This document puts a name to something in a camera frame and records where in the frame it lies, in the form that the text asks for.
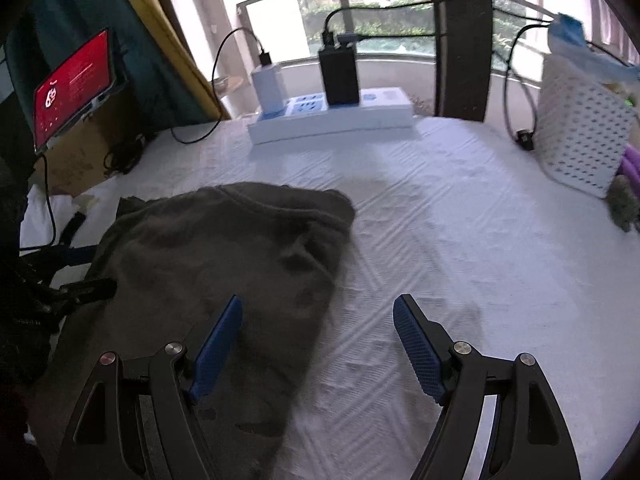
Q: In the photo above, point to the balcony railing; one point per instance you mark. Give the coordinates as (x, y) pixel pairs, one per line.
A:
(293, 28)

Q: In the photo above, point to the white perforated basket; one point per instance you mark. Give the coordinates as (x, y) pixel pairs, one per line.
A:
(582, 128)

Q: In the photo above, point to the purple plush toy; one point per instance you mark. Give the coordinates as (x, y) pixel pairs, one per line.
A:
(630, 168)

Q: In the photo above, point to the dark olive t-shirt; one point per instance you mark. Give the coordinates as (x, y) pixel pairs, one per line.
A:
(175, 262)

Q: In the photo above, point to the white power strip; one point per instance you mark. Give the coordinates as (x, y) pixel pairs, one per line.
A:
(304, 116)

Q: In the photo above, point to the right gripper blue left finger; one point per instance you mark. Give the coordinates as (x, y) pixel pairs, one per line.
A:
(209, 345)

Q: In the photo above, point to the white charger plug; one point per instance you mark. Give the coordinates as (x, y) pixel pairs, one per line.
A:
(268, 85)

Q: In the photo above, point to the yellow curtain left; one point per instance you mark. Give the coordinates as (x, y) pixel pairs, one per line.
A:
(157, 23)

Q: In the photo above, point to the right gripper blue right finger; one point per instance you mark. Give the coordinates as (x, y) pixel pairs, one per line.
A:
(427, 345)

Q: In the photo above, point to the brown cardboard box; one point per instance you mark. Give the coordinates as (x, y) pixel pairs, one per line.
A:
(109, 140)

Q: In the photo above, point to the red screen tablet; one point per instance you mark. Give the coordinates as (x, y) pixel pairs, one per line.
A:
(74, 89)

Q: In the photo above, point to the black charger brick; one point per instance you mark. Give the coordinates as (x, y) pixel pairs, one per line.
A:
(338, 67)

